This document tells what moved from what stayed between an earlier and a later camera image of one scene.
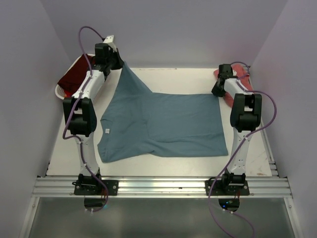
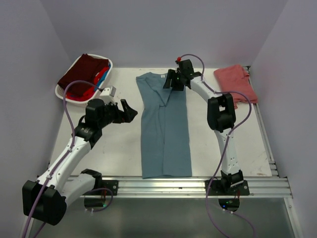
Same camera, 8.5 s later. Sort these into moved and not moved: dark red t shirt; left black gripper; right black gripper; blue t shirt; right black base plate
Moved: left black gripper; blue t shirt; right black gripper
Not moved: right black base plate; dark red t shirt
